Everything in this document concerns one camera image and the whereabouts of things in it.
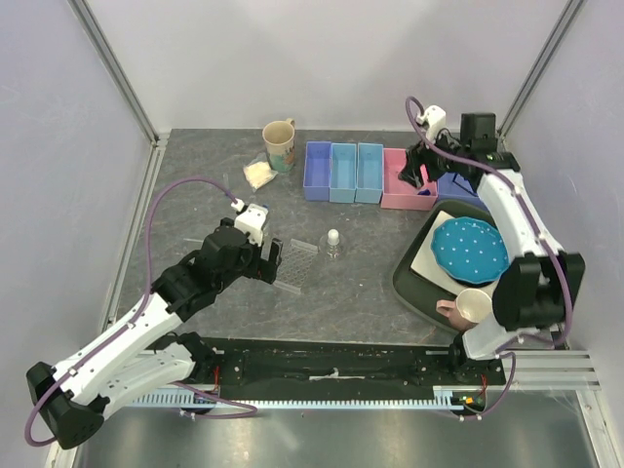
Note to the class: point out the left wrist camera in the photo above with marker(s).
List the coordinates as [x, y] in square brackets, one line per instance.
[250, 219]

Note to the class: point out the purple bin leftmost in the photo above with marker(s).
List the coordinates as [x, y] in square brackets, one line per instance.
[317, 171]

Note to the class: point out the light blue bin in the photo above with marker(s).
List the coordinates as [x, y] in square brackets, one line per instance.
[343, 173]
[369, 177]

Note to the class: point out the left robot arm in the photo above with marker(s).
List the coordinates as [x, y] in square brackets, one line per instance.
[75, 396]

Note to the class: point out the blue dotted plate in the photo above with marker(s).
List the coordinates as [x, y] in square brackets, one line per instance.
[470, 251]

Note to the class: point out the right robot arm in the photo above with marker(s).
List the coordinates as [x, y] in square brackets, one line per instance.
[534, 296]

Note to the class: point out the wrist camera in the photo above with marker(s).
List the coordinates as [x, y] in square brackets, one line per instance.
[432, 121]
[250, 219]

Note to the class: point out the pink bin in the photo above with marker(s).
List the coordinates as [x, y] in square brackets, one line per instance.
[399, 195]

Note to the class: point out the beige cartoon mug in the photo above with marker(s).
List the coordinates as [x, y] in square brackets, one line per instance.
[278, 137]

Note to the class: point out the dark green tray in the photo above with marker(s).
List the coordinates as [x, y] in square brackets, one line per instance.
[417, 281]

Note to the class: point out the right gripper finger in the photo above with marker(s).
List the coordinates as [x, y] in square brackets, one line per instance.
[421, 178]
[410, 172]

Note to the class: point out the light blue bin right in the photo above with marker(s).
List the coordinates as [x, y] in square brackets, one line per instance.
[369, 177]

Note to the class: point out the bag of white powder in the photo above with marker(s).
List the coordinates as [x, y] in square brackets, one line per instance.
[258, 172]

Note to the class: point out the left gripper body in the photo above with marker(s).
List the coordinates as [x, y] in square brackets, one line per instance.
[253, 265]

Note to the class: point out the large purple bin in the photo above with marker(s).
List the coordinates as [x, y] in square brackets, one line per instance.
[445, 193]

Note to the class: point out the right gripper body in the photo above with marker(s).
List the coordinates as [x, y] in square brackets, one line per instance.
[437, 164]

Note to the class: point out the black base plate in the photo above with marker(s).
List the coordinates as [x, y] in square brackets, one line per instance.
[300, 371]

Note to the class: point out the clear test tube rack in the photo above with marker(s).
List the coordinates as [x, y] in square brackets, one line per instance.
[295, 267]

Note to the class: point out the glass flask with stopper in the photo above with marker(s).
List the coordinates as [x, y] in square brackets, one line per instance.
[332, 245]

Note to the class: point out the light blue bin left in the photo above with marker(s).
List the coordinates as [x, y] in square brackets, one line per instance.
[343, 173]

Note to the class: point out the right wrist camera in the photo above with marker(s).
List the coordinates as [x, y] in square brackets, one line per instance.
[432, 121]

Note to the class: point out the pink mug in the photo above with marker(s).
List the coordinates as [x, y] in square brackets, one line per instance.
[469, 308]

